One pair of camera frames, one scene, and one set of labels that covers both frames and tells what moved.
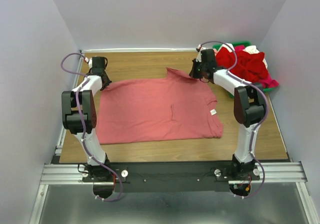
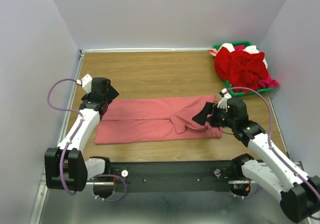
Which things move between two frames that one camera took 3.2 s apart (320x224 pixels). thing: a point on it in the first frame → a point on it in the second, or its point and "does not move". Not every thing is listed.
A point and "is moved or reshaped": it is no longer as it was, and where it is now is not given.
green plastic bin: (246, 43) does not move
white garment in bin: (251, 49) does not move
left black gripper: (109, 81) → (112, 93)
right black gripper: (192, 72) → (208, 108)
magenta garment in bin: (268, 82) does not move
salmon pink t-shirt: (176, 107) is moved or reshaped
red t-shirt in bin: (250, 68) does not move
